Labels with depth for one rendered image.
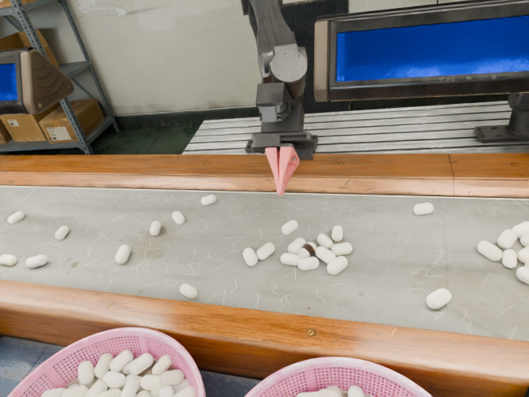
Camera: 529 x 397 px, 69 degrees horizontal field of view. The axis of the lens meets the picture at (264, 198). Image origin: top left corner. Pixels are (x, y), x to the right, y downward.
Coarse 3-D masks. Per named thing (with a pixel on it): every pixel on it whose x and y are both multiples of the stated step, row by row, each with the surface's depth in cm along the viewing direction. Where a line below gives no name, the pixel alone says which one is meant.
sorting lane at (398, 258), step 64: (0, 192) 98; (64, 192) 93; (128, 192) 88; (192, 192) 84; (256, 192) 80; (0, 256) 76; (64, 256) 73; (192, 256) 68; (384, 256) 61; (448, 256) 59; (384, 320) 52; (448, 320) 50; (512, 320) 49
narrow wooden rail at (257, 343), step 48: (0, 288) 65; (48, 288) 63; (48, 336) 64; (192, 336) 52; (240, 336) 50; (288, 336) 49; (336, 336) 48; (384, 336) 47; (432, 336) 46; (480, 336) 45; (432, 384) 45; (480, 384) 43; (528, 384) 41
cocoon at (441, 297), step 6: (444, 288) 52; (432, 294) 52; (438, 294) 51; (444, 294) 51; (450, 294) 52; (426, 300) 52; (432, 300) 51; (438, 300) 51; (444, 300) 51; (432, 306) 51; (438, 306) 51
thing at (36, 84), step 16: (32, 48) 48; (0, 64) 48; (16, 64) 48; (32, 64) 48; (48, 64) 50; (0, 80) 49; (16, 80) 48; (32, 80) 48; (48, 80) 50; (64, 80) 53; (0, 96) 49; (16, 96) 48; (32, 96) 48; (48, 96) 50; (64, 96) 53; (0, 112) 50; (16, 112) 49; (32, 112) 48
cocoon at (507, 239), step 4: (504, 232) 59; (508, 232) 58; (512, 232) 58; (500, 236) 58; (504, 236) 58; (508, 236) 58; (512, 236) 58; (516, 236) 58; (500, 240) 58; (504, 240) 57; (508, 240) 57; (512, 240) 57; (500, 244) 58; (504, 244) 57; (508, 244) 57; (512, 244) 58; (504, 248) 58
